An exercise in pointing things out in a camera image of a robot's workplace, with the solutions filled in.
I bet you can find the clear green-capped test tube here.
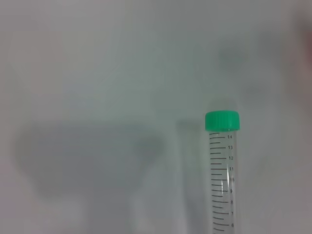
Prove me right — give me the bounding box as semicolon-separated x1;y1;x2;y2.
204;110;241;234

